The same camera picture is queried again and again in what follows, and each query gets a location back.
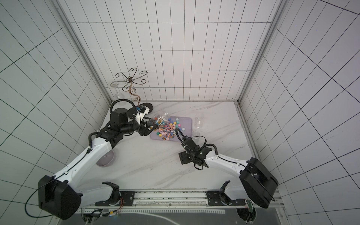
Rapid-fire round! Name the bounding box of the red lid candy jar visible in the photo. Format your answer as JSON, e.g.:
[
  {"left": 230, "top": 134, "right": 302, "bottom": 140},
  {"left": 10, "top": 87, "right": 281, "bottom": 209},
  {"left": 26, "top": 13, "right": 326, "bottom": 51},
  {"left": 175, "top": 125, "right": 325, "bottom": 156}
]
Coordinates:
[{"left": 149, "top": 112, "right": 169, "bottom": 128}]

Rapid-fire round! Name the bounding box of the small clear jar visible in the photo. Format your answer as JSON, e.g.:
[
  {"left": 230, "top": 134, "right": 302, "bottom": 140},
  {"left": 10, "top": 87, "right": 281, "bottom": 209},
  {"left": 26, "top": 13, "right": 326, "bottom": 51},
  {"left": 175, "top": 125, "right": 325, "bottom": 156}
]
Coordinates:
[{"left": 192, "top": 130, "right": 200, "bottom": 137}]

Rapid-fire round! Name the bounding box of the clear jar with colourful candies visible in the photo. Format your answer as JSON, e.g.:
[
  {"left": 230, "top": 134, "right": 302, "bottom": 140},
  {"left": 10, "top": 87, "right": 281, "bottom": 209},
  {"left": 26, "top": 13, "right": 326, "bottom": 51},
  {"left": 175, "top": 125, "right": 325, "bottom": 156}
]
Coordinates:
[{"left": 195, "top": 112, "right": 204, "bottom": 128}]

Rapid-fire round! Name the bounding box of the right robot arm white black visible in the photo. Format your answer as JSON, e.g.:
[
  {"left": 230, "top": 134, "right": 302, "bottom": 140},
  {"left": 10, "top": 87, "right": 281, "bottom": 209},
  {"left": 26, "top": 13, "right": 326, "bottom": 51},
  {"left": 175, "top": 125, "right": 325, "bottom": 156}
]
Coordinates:
[{"left": 175, "top": 128, "right": 278, "bottom": 209}]

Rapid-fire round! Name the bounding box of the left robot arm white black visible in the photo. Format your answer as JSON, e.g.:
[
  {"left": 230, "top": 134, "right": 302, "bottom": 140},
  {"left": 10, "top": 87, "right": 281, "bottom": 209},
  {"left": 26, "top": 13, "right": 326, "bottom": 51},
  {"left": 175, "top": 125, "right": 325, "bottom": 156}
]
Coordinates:
[{"left": 35, "top": 99, "right": 153, "bottom": 220}]

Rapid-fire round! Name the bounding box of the lilac plastic tray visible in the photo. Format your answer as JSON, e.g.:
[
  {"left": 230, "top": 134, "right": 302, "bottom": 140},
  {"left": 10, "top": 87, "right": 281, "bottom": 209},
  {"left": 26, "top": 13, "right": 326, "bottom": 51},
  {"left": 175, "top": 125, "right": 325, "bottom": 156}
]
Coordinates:
[{"left": 150, "top": 116, "right": 192, "bottom": 142}]

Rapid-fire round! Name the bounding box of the hanging wine glass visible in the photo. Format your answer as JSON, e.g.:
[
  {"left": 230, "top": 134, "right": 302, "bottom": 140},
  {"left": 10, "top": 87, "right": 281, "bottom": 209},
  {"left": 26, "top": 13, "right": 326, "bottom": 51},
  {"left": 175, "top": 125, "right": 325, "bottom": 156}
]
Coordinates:
[{"left": 108, "top": 81, "right": 125, "bottom": 100}]

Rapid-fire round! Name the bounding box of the lilac bowl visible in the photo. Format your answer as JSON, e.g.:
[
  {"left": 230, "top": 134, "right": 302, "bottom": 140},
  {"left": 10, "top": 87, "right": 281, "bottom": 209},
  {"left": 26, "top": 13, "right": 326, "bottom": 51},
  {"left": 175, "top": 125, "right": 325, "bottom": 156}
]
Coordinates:
[{"left": 96, "top": 150, "right": 115, "bottom": 167}]

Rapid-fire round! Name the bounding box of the metal glass holder stand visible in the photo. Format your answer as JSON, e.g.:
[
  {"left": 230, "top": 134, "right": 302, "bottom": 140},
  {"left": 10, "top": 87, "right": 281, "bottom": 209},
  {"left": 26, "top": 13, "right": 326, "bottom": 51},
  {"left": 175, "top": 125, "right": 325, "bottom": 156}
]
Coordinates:
[{"left": 110, "top": 67, "right": 153, "bottom": 113}]

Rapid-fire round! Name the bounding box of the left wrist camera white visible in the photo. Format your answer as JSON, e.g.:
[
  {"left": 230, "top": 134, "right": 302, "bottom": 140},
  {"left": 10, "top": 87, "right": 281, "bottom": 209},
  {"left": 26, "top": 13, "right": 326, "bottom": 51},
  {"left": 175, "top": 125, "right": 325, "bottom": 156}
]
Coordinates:
[{"left": 135, "top": 105, "right": 150, "bottom": 125}]

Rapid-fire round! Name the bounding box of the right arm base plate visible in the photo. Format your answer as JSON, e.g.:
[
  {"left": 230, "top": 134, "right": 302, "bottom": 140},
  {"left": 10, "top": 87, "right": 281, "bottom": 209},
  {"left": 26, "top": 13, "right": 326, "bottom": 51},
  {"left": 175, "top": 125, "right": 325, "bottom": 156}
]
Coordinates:
[{"left": 206, "top": 190, "right": 246, "bottom": 206}]

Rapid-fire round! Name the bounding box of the aluminium mounting rail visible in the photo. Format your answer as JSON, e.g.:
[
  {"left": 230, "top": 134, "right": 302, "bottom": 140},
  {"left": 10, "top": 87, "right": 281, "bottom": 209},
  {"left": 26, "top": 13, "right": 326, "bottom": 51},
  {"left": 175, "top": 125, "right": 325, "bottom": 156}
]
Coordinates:
[{"left": 57, "top": 189, "right": 285, "bottom": 216}]

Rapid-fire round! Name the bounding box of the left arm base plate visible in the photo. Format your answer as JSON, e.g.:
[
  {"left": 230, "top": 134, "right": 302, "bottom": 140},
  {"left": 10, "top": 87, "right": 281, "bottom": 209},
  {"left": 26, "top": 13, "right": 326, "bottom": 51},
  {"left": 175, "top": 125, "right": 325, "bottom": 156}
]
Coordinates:
[{"left": 95, "top": 191, "right": 136, "bottom": 207}]

